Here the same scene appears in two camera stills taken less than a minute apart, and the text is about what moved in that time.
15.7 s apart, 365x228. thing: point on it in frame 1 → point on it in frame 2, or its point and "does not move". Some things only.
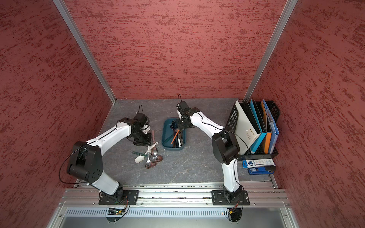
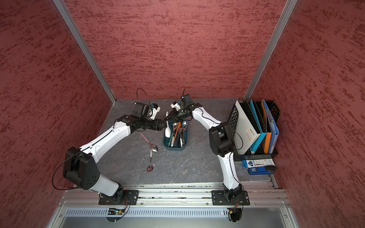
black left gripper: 146,142 → 159,128
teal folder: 262,135 does not move
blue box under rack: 259,166 does not move
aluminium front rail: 90,197 does not move
